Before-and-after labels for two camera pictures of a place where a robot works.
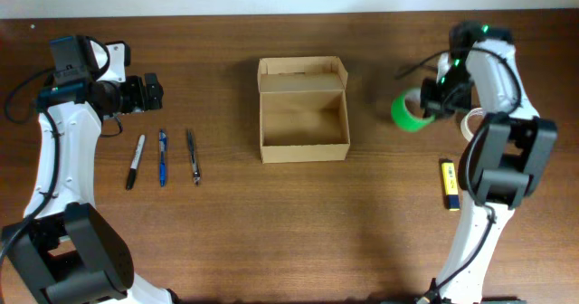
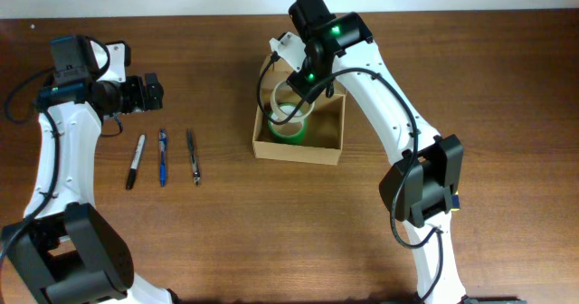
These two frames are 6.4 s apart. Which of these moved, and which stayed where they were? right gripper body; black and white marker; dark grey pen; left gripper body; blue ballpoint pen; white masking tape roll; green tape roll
Moved: right gripper body; green tape roll; white masking tape roll
Stayed: dark grey pen; blue ballpoint pen; left gripper body; black and white marker
